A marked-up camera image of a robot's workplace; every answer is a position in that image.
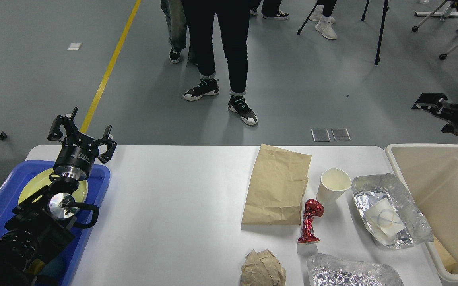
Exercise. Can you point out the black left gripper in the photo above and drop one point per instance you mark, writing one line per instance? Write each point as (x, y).
(78, 151)

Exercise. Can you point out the yellow plate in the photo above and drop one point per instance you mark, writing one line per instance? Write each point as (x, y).
(42, 179)

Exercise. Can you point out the brown paper bag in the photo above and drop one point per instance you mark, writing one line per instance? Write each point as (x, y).
(277, 185)

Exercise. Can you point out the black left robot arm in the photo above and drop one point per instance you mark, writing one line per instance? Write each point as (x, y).
(41, 226)

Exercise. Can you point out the beige plastic bin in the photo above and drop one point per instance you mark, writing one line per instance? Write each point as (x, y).
(430, 173)

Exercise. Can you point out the floor outlet plate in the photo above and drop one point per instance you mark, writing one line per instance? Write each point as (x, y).
(325, 135)

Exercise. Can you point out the black tripod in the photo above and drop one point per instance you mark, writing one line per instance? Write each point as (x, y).
(385, 8)

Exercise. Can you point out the clear plastic bag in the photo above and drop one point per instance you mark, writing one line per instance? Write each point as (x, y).
(389, 212)

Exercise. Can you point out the white paper cup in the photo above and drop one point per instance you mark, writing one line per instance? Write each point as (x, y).
(333, 183)

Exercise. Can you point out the person in black leggings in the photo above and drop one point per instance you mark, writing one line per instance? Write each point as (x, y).
(323, 15)

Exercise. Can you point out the person in baggy jeans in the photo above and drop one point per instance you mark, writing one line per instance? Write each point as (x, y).
(177, 27)

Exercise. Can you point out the brown paper in bin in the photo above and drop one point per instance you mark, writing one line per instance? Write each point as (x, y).
(449, 262)

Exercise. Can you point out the red foil wrapper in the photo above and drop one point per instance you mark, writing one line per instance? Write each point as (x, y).
(312, 209)

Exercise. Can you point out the person in black trousers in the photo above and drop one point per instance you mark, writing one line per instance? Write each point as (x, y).
(270, 9)

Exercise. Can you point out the crumpled brown paper ball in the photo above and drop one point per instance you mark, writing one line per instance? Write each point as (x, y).
(262, 269)

